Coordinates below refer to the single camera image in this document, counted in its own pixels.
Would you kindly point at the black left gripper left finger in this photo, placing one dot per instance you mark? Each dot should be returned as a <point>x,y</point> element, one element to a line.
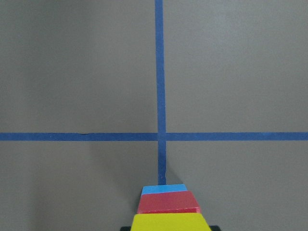
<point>125,228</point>

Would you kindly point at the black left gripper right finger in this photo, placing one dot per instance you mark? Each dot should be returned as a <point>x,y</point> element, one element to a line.
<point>214,228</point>

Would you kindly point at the yellow cube block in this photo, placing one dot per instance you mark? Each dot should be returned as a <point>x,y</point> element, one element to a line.
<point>170,222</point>

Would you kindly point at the red cube block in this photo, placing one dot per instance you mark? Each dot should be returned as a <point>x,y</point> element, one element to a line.
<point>171,202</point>

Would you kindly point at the blue cube block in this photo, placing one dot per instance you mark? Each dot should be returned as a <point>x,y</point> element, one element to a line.
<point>163,189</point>

